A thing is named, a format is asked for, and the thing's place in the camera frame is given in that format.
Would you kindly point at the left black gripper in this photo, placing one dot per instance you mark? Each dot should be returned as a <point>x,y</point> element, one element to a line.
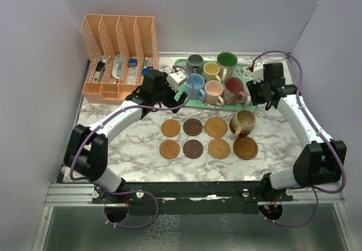
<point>172,103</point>

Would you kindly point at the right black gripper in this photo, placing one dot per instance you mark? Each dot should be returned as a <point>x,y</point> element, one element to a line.
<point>253,88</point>

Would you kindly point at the green floral tray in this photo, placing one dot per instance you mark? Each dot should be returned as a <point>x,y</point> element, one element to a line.
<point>241,73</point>

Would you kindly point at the tan beige mug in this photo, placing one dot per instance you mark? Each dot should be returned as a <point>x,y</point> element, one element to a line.
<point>244,117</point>

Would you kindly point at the light wood coaster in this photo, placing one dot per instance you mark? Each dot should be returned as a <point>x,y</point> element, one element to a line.
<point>170,128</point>
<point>169,149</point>

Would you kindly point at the brown wooden coaster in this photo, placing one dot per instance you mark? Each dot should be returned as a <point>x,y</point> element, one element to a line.
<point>240,130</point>
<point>245,148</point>

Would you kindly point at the dark walnut coaster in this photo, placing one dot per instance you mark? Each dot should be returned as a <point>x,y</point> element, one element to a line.
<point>193,149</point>
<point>192,127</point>

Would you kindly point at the peach plastic file organizer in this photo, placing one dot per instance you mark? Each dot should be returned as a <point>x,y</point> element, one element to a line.
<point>119,48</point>

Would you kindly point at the woven rattan coaster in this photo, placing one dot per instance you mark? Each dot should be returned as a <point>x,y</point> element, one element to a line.
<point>219,148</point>
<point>216,127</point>

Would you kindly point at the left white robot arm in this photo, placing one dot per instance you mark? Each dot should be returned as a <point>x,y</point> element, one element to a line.
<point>87,150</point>

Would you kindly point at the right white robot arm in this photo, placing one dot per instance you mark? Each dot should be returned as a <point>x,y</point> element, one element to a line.
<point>322,157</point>

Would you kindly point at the blue tape dispenser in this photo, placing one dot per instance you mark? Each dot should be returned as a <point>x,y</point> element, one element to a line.
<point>145,71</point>

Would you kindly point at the red floral mug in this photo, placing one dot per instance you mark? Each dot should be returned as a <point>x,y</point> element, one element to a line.
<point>234,91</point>

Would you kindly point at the blue eraser box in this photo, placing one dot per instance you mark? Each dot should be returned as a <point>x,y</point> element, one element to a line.
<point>133,62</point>

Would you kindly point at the white blue pack in organizer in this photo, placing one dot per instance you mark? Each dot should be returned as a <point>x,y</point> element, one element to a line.
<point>117,66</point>

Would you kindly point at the blue mug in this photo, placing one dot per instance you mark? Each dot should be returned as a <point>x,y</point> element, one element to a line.
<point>194,87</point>

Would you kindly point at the green mug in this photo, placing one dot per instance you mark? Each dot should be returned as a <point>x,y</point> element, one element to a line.
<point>227,62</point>

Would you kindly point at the dark grey mug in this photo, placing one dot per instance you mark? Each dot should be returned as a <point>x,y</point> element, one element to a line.
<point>195,64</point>

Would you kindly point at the light pink mug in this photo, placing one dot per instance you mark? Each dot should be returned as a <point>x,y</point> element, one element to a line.
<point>214,91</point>

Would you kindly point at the yellow mug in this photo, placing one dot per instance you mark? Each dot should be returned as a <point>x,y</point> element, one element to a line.
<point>211,72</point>

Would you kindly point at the black white tool in organizer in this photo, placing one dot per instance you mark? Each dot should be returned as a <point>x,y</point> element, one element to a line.
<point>100,70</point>

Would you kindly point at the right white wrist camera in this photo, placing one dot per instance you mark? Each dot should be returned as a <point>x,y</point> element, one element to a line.
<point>257,72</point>

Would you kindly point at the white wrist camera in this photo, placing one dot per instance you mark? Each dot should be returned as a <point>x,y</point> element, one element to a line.
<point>175,80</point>
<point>257,72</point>

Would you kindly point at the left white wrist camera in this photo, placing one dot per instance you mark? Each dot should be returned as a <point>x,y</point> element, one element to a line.
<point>175,80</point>

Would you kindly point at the black mounting rail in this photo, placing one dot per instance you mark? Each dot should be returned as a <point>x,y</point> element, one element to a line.
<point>141,197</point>

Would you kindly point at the aluminium frame rail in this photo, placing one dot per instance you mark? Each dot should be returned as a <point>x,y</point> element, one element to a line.
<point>86,195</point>

